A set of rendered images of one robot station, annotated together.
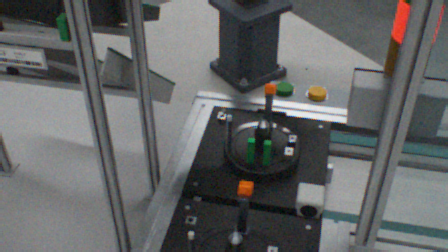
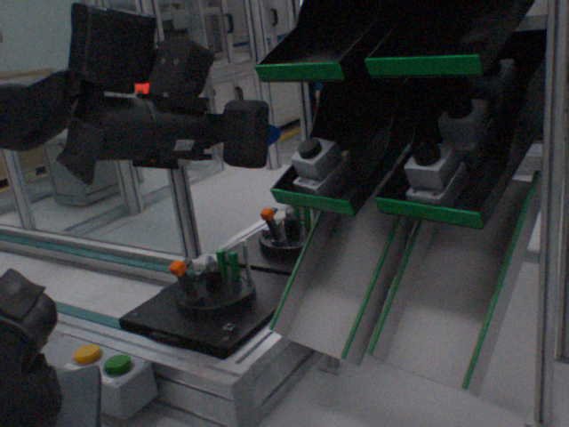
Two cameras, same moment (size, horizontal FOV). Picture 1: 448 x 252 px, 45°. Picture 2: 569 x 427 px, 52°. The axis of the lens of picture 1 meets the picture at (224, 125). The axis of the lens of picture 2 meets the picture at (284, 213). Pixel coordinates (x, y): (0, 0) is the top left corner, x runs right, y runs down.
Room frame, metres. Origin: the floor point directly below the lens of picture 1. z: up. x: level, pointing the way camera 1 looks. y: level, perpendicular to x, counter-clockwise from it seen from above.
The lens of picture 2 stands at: (1.52, 0.42, 1.43)
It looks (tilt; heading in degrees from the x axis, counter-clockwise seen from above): 19 degrees down; 203
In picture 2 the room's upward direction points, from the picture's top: 7 degrees counter-clockwise
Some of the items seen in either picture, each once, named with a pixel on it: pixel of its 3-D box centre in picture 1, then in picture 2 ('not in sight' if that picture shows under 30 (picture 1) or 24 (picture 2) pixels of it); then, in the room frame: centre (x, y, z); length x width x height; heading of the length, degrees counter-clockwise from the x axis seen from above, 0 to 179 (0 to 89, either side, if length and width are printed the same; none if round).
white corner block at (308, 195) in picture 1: (309, 201); (209, 267); (0.61, -0.14, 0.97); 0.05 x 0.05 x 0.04; 78
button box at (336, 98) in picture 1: (315, 106); (92, 373); (0.92, -0.20, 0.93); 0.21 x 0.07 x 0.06; 78
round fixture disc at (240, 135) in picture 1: (262, 149); (215, 293); (0.73, -0.07, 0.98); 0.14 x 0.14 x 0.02
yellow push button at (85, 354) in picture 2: (317, 94); (87, 356); (0.92, -0.20, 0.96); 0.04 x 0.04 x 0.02
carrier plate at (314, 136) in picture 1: (261, 157); (217, 302); (0.73, -0.07, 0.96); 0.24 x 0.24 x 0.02; 78
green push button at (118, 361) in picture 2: (284, 90); (118, 366); (0.94, -0.13, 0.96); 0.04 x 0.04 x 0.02
